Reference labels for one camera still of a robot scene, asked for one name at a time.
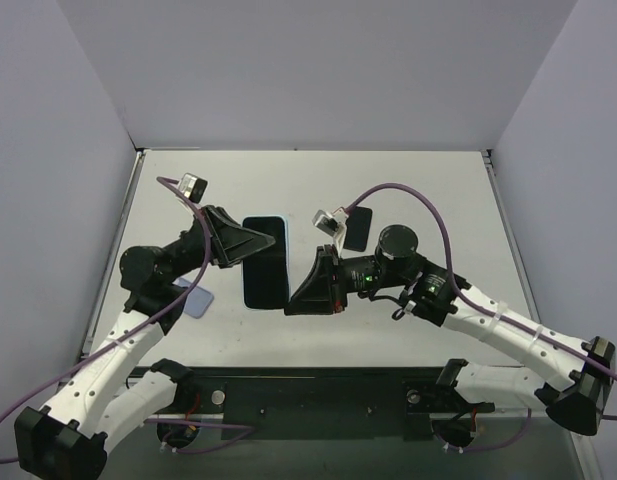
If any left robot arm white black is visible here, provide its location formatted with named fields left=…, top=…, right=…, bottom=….
left=14, top=206, right=275, bottom=479

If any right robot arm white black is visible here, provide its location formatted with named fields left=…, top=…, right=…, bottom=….
left=284, top=225, right=616, bottom=436

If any black phone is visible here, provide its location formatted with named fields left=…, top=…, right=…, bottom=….
left=343, top=206, right=373, bottom=252

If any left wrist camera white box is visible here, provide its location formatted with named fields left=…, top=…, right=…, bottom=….
left=177, top=173, right=208, bottom=205

